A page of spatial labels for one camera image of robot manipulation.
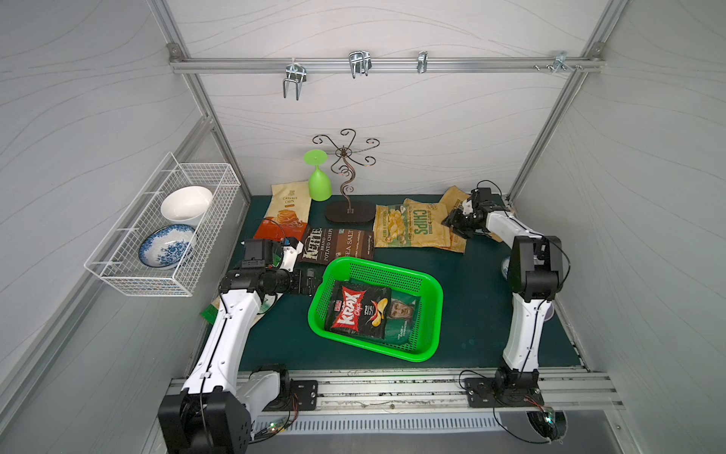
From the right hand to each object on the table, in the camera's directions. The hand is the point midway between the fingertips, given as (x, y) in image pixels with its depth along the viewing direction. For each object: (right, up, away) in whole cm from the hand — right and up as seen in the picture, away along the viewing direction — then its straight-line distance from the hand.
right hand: (448, 221), depth 104 cm
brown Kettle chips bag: (-47, -9, 0) cm, 48 cm away
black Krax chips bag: (-33, -27, -19) cm, 47 cm away
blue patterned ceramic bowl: (-77, -6, -39) cm, 86 cm away
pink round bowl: (+24, -28, -22) cm, 43 cm away
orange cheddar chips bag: (-64, +4, +10) cm, 64 cm away
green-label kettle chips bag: (-13, -1, +4) cm, 14 cm away
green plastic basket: (-11, -22, -18) cm, 30 cm away
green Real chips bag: (-19, -29, -20) cm, 40 cm away
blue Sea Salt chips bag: (+6, +10, +15) cm, 19 cm away
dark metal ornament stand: (-39, +4, +11) cm, 40 cm away
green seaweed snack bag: (-63, -26, -14) cm, 69 cm away
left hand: (-47, -16, -25) cm, 56 cm away
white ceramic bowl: (-77, +4, -33) cm, 83 cm away
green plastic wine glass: (-46, +12, -11) cm, 49 cm away
